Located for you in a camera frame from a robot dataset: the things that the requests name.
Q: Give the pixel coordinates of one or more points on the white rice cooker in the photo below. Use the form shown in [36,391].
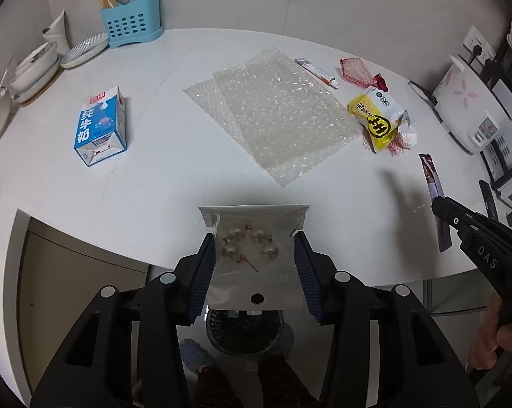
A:
[464,97]

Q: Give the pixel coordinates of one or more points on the white tissue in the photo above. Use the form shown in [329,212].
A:
[407,134]

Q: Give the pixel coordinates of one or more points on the blue utensil holder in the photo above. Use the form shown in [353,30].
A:
[130,23]

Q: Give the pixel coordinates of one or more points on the black power plug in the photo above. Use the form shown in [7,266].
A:
[477,51]

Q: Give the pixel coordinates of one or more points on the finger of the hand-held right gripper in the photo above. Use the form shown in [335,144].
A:
[451,214]

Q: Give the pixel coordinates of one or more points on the person's right leg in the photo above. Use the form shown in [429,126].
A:
[285,382]

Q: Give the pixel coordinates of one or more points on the white ointment tube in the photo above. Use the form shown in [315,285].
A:
[317,73]

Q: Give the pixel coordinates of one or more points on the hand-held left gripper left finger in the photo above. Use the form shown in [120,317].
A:
[202,272]

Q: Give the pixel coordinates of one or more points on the person's right hand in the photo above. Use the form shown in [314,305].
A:
[511,340]

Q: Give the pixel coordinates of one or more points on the yellow snack packet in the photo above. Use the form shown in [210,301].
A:
[375,119]

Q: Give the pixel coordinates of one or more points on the stacked white bowls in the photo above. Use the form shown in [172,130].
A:
[34,70]

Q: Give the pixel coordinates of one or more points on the white wall socket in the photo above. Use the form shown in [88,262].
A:
[485,42]

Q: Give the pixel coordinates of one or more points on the dark mesh wastebasket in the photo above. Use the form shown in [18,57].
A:
[243,335]

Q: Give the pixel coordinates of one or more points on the clear zip bag with beads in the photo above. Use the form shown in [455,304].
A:
[256,263]

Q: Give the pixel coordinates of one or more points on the black remote control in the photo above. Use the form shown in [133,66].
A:
[488,199]

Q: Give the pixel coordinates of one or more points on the blue and white milk carton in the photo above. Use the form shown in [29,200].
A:
[98,127]

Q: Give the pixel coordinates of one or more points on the person's leg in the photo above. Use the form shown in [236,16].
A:
[217,386]
[285,382]

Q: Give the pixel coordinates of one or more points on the white tabletop appliance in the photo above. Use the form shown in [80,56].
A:
[506,165]

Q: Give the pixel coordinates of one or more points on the white ceramic jug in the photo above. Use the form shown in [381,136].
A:
[58,29]

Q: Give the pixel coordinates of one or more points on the striped ceramic plate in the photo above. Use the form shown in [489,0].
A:
[83,51]

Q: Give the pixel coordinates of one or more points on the purple snack wrapper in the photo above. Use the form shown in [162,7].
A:
[434,182]

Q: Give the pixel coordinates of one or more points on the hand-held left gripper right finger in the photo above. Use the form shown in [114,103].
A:
[309,272]

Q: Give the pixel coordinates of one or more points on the red mesh net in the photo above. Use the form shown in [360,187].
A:
[355,70]

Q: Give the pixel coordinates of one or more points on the person's left leg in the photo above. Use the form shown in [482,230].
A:
[217,386]

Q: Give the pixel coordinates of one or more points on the blue slipper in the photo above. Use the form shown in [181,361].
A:
[196,355]
[286,335]

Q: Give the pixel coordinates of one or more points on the clear bubble wrap sheet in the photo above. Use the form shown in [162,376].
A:
[273,110]

